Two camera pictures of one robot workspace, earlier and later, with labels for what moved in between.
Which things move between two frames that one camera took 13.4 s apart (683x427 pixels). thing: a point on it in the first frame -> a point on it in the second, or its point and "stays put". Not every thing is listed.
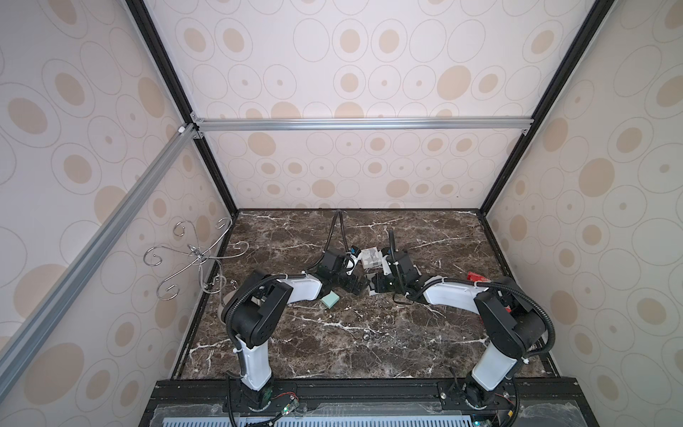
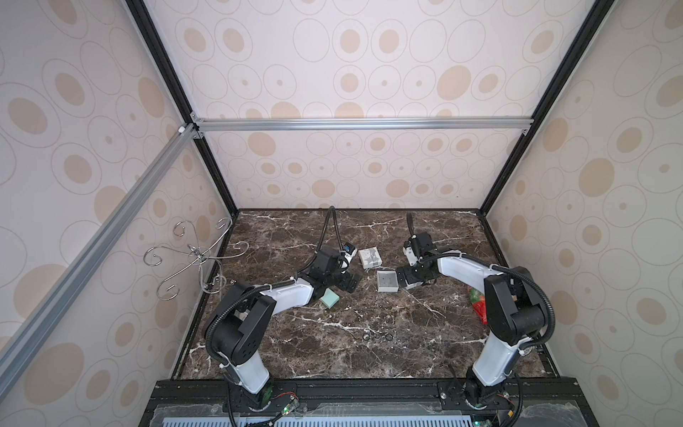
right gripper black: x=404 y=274 -> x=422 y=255
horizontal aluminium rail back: x=245 y=124 stays put
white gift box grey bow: x=372 y=260 stays put
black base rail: x=442 y=402 stays put
